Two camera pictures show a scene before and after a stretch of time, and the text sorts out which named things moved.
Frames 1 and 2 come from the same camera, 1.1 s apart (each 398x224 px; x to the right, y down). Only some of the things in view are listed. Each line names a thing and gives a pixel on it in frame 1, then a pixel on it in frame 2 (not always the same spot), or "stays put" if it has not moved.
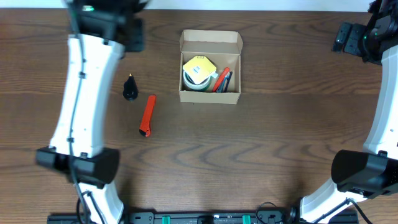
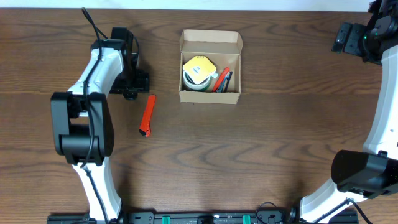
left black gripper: [134, 35] to [137, 82]
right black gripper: [347, 38] stays put
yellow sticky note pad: [198, 68] stays put
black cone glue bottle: [130, 89] stays put
